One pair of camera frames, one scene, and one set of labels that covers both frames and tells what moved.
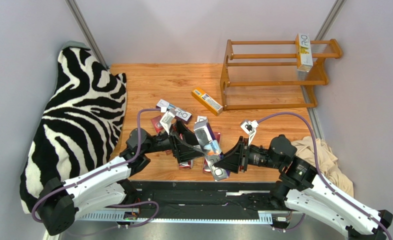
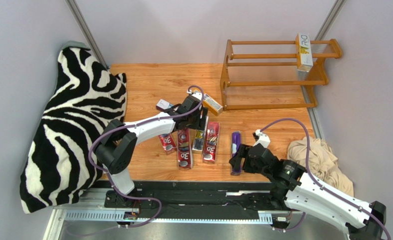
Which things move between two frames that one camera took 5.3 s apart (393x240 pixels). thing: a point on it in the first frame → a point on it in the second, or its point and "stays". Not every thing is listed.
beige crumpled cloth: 326,161 stays
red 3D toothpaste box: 206,166 → 211,148
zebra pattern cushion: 78,131 stays
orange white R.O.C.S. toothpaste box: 303,53 stays
